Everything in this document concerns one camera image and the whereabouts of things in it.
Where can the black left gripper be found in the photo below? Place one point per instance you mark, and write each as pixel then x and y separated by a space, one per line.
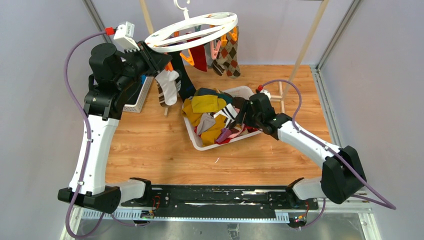
pixel 154 60

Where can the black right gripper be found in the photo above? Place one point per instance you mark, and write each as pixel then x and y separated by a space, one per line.
pixel 246 108

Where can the brown white striped sock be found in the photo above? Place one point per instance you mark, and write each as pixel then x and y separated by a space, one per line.
pixel 161 96

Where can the white round clip hanger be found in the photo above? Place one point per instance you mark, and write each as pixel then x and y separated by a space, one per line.
pixel 192 32

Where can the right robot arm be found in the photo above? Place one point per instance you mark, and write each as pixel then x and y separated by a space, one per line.
pixel 342 174

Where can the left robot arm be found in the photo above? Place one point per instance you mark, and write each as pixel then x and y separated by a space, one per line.
pixel 116 76

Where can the red sock in basket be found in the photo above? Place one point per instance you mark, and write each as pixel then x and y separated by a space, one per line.
pixel 240 134

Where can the white sock basket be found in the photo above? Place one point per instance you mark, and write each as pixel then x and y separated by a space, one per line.
pixel 240 91

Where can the purple sock in basket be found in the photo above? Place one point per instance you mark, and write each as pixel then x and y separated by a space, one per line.
pixel 225 133

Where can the small white perforated basket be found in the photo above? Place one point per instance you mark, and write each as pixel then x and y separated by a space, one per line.
pixel 136 103

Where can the red hanging sock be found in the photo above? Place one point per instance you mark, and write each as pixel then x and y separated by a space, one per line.
pixel 199 57

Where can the mustard yellow sock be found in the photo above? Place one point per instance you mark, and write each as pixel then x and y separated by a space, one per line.
pixel 194 108

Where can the argyle brown hanging sock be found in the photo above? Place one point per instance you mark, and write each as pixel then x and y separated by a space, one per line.
pixel 227 59

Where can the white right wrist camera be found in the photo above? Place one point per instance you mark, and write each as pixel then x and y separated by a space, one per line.
pixel 260 90

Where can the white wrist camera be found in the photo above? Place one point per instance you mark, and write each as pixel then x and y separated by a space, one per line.
pixel 124 37
pixel 260 90

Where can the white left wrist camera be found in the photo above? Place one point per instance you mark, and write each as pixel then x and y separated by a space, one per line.
pixel 124 37

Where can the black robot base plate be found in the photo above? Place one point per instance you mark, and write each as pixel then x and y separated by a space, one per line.
pixel 222 202

